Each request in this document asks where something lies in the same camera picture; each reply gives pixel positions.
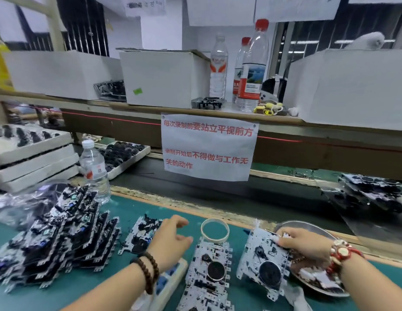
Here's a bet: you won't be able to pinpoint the person's left hand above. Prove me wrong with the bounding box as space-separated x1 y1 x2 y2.
146 215 194 273

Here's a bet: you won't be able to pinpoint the person's right hand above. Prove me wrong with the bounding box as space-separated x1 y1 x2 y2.
277 226 334 263

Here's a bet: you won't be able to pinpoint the pile of small metal parts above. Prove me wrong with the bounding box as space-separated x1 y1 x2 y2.
290 254 333 277

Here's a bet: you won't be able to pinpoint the round metal bowl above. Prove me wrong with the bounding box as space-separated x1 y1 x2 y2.
274 220 351 298

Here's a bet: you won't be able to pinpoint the black conveyor belt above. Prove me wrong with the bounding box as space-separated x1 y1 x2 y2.
110 155 402 240

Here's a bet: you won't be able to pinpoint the finished mechanisms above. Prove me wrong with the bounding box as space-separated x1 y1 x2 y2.
321 173 402 214

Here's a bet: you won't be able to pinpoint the pile of black mechanism assemblies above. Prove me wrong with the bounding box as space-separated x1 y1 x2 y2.
0 184 122 292

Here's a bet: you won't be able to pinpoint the person's right forearm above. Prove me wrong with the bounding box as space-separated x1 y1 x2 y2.
340 252 402 311

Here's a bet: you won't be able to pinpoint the person's left forearm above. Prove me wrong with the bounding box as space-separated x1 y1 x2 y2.
62 262 150 311

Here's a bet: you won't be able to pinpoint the white blue power strip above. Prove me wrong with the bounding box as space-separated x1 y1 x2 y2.
130 257 189 311

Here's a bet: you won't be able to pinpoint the white green-stained cloth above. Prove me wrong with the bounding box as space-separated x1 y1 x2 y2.
279 282 312 311

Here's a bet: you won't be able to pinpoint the clear plastic sheet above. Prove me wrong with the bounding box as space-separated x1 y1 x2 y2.
318 184 402 244

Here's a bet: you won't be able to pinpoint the brown cardboard panel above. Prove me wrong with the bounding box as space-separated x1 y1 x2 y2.
62 110 402 182

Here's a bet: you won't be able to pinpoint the white plastic tray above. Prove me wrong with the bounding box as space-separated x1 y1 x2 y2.
100 140 152 181

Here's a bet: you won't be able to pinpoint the group of black wheels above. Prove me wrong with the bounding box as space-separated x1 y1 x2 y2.
103 142 145 172

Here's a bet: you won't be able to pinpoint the white paper sign red text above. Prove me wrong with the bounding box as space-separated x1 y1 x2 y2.
161 113 259 183

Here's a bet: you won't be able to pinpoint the clear plastic bottle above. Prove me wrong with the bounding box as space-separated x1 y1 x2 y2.
209 33 229 101
80 139 111 205

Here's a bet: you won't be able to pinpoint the wooden shelf beam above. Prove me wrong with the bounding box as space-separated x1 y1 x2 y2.
0 87 402 149

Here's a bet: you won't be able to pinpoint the yellow plastic object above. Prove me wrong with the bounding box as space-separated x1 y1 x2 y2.
256 100 286 117

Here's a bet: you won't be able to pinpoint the dark metal device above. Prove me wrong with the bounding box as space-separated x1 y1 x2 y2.
191 97 224 111

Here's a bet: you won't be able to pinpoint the clear plastic bag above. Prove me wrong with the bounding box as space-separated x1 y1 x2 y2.
0 183 72 231

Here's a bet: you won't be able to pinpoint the stack of white trays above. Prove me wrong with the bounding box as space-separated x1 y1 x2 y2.
0 123 81 195

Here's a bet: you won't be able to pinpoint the white box green sticker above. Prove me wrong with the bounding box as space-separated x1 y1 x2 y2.
119 48 211 109

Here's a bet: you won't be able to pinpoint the bottle with orange label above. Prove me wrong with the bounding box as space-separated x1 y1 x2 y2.
236 19 270 113

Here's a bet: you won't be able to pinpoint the cluster of black wheels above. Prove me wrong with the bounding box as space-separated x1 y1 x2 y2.
0 125 59 148

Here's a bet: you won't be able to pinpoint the white cardboard box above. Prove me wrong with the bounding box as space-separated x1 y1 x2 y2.
3 50 123 101

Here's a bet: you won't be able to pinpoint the white rounded object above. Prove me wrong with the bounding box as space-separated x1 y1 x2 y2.
343 32 402 52

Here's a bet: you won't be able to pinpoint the black window grille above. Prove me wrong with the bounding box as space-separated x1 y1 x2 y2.
59 0 111 56

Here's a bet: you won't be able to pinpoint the yellow plastic bottle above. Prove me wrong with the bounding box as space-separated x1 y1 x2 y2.
0 30 14 91

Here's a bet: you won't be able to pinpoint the red white bead bracelet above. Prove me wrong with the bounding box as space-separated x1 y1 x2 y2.
327 239 365 276

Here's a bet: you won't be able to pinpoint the brown bead bracelet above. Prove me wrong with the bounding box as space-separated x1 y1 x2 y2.
131 251 160 294

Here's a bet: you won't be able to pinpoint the white tape ring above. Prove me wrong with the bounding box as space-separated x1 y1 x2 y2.
200 218 230 244

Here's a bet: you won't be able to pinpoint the red cord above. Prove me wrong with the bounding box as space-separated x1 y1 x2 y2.
62 112 402 153

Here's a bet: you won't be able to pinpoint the wooden post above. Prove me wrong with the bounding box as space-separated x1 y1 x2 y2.
44 0 67 52

